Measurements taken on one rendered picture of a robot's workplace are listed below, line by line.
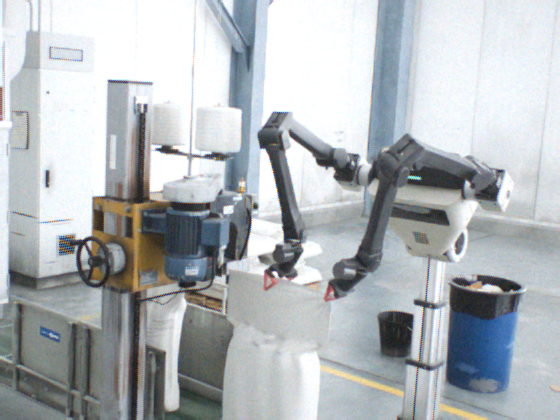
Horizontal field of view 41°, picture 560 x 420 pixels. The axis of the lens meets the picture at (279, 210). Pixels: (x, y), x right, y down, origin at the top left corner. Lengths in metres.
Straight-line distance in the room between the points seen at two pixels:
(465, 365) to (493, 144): 6.46
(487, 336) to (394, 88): 7.10
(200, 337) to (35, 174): 3.32
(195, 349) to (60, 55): 3.61
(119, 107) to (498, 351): 3.01
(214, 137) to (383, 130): 8.95
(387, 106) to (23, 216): 6.38
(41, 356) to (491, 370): 2.68
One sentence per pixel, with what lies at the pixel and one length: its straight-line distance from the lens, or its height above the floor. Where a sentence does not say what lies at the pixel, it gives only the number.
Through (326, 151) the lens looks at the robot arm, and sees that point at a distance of 2.82.
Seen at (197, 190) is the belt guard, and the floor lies 1.41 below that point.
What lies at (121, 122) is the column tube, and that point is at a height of 1.62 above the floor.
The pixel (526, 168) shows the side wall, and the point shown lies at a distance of 10.81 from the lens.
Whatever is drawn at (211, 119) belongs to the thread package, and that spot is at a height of 1.64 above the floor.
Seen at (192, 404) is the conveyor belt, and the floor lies 0.38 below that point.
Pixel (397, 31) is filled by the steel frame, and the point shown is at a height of 2.80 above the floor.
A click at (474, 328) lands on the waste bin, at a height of 0.41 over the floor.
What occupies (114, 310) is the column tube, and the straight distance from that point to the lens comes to 2.78.
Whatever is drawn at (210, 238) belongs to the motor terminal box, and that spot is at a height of 1.24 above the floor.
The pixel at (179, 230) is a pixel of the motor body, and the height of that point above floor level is 1.26.
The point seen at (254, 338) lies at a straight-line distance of 2.86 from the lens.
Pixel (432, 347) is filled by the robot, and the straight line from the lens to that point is 3.14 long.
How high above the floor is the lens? 1.73
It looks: 9 degrees down
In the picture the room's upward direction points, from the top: 3 degrees clockwise
